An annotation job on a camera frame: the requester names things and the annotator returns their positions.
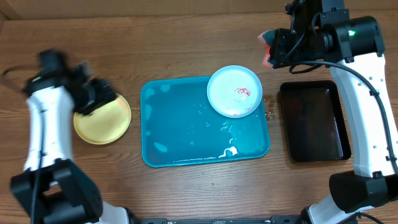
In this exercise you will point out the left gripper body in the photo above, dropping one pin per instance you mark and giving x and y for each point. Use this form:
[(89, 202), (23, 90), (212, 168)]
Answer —
[(90, 100)]

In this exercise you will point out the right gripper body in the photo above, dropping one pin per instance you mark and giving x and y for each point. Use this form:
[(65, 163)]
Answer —
[(286, 54)]

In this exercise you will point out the green-rimmed plate front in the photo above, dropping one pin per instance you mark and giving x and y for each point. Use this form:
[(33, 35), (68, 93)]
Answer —
[(106, 124)]

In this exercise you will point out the red and green sponge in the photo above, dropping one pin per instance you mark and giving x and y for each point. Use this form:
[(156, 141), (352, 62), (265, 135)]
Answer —
[(266, 46)]

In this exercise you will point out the blue-rimmed plate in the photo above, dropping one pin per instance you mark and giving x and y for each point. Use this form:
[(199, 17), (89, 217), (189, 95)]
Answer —
[(234, 91)]

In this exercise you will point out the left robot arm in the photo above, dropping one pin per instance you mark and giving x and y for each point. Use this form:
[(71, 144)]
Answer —
[(52, 189)]

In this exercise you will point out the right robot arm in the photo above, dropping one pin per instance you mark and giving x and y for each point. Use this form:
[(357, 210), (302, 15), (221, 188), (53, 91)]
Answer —
[(359, 73)]

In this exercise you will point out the black plastic tray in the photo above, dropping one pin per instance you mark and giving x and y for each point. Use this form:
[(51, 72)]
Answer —
[(313, 121)]

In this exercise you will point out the teal plastic tray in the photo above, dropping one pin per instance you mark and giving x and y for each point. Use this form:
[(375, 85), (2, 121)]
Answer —
[(179, 127)]

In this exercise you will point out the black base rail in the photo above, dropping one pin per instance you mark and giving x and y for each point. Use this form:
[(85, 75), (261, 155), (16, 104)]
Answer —
[(275, 219)]

